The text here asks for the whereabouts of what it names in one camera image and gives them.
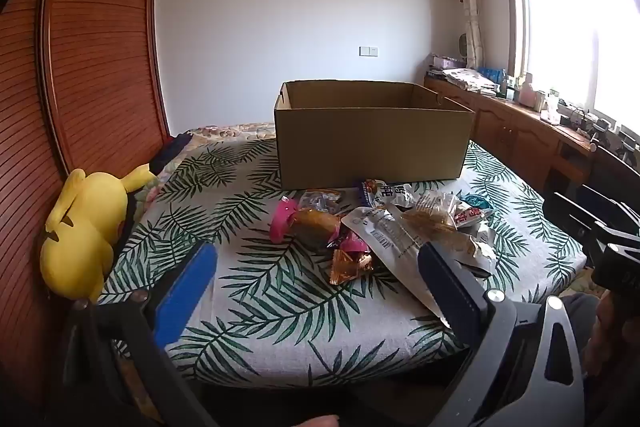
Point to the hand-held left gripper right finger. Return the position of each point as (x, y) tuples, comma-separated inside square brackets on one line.
[(450, 292)]

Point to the floral blanket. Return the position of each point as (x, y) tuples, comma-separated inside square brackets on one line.
[(220, 132)]

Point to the wooden slatted wardrobe door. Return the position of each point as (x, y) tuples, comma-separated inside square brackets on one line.
[(90, 57)]

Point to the white wall switch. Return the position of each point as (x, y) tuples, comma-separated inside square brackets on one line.
[(368, 51)]

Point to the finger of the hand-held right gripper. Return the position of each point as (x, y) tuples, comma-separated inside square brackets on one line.
[(570, 209), (607, 237)]

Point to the blue white snack packet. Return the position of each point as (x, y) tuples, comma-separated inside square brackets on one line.
[(387, 194)]

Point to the large silver white packet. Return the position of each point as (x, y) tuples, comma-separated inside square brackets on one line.
[(385, 242)]

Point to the folded printed cloth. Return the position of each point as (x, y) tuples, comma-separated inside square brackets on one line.
[(467, 79)]

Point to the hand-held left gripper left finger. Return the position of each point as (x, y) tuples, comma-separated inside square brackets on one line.
[(185, 292)]

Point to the small pink snack packet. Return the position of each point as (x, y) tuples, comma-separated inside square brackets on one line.
[(352, 243)]

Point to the pink thermos jug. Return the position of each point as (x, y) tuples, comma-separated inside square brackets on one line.
[(526, 96)]

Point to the gold foil snack packet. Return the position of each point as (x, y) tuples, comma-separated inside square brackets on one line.
[(350, 267)]

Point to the blue packets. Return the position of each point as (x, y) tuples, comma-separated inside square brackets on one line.
[(492, 73)]

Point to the wooden framed window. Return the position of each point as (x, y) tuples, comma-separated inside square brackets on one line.
[(565, 32)]

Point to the clear bread packet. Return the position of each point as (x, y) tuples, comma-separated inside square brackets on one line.
[(435, 217)]

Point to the teal snack packet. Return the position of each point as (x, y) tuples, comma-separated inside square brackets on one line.
[(475, 199)]

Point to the pink-ended bread packet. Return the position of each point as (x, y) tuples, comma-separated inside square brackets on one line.
[(310, 224)]

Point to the small desk fan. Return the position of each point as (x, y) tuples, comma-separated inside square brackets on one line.
[(463, 46)]

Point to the long wooden cabinet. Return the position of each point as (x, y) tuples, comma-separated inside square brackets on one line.
[(505, 132)]

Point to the brown cardboard box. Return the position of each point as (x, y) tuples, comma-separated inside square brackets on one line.
[(375, 142)]

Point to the leaf print bed sheet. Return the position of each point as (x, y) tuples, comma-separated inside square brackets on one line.
[(260, 307)]

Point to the yellow plush toy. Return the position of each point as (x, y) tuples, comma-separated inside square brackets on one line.
[(85, 232)]

